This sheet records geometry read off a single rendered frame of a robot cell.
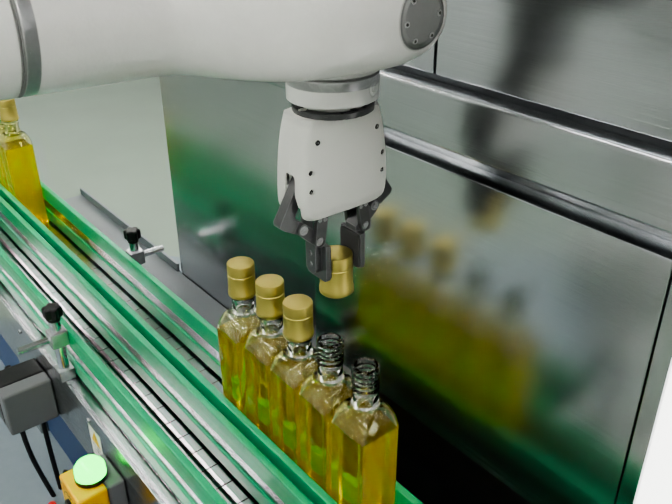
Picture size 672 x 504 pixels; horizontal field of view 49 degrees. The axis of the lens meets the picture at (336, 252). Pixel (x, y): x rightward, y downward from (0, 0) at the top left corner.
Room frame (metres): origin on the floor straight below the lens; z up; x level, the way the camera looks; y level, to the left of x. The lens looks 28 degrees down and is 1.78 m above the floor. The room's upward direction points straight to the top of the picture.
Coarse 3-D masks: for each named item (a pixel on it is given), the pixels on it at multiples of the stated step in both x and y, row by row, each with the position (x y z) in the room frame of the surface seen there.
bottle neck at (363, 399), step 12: (360, 360) 0.62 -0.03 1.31; (372, 360) 0.62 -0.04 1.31; (360, 372) 0.60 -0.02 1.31; (372, 372) 0.60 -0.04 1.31; (360, 384) 0.60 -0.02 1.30; (372, 384) 0.60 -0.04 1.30; (360, 396) 0.60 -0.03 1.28; (372, 396) 0.60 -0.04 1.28; (360, 408) 0.60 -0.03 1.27; (372, 408) 0.60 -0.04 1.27
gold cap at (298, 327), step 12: (288, 300) 0.70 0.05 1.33; (300, 300) 0.70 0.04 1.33; (288, 312) 0.69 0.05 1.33; (300, 312) 0.69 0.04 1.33; (312, 312) 0.70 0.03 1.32; (288, 324) 0.69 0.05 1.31; (300, 324) 0.69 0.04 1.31; (312, 324) 0.70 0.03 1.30; (288, 336) 0.69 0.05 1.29; (300, 336) 0.69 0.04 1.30; (312, 336) 0.70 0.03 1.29
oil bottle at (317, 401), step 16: (304, 384) 0.66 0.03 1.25; (320, 384) 0.65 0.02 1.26; (336, 384) 0.64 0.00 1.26; (304, 400) 0.65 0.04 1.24; (320, 400) 0.63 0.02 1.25; (336, 400) 0.63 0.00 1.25; (304, 416) 0.65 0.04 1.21; (320, 416) 0.63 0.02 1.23; (304, 432) 0.65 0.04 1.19; (320, 432) 0.63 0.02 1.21; (304, 448) 0.65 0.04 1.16; (320, 448) 0.63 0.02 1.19; (304, 464) 0.65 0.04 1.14; (320, 464) 0.63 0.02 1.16; (320, 480) 0.63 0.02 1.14
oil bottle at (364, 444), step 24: (336, 408) 0.62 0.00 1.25; (384, 408) 0.61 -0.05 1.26; (336, 432) 0.60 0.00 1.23; (360, 432) 0.58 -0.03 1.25; (384, 432) 0.59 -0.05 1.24; (336, 456) 0.60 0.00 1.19; (360, 456) 0.58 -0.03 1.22; (384, 456) 0.59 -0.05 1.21; (336, 480) 0.60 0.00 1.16; (360, 480) 0.58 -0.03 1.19; (384, 480) 0.59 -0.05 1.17
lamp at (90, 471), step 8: (88, 456) 0.78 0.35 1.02; (96, 456) 0.78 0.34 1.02; (80, 464) 0.77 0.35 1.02; (88, 464) 0.77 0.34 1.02; (96, 464) 0.77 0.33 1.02; (104, 464) 0.78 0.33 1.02; (80, 472) 0.76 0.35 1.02; (88, 472) 0.76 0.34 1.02; (96, 472) 0.76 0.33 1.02; (104, 472) 0.77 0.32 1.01; (80, 480) 0.75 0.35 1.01; (88, 480) 0.75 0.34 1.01; (96, 480) 0.76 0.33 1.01; (104, 480) 0.76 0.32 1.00; (88, 488) 0.75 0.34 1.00
